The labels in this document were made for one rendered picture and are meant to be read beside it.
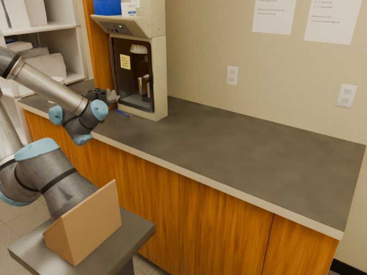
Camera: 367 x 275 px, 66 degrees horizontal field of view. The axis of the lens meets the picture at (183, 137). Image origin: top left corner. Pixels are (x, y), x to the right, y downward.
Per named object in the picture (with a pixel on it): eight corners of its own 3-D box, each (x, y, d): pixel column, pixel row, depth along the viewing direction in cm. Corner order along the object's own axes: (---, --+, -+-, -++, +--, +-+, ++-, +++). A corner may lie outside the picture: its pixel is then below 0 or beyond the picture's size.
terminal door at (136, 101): (117, 102, 178) (110, 36, 159) (154, 113, 163) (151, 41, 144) (116, 102, 178) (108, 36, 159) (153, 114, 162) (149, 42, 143)
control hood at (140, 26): (108, 32, 159) (106, 13, 154) (152, 37, 143) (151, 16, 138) (92, 35, 151) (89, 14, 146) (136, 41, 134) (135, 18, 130)
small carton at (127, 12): (130, 15, 142) (129, 2, 139) (136, 16, 139) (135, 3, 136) (122, 16, 139) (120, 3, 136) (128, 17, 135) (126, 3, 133)
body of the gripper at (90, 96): (108, 89, 131) (87, 96, 122) (110, 107, 135) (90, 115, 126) (97, 87, 134) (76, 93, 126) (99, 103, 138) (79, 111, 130)
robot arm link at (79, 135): (88, 135, 111) (72, 113, 112) (74, 149, 117) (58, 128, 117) (101, 130, 118) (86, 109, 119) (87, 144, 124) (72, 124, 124)
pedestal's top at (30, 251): (80, 313, 72) (77, 304, 70) (10, 256, 87) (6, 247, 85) (155, 232, 96) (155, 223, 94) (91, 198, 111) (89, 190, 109)
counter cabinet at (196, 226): (109, 167, 289) (97, 82, 247) (322, 268, 186) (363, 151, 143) (49, 203, 241) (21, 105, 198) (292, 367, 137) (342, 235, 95)
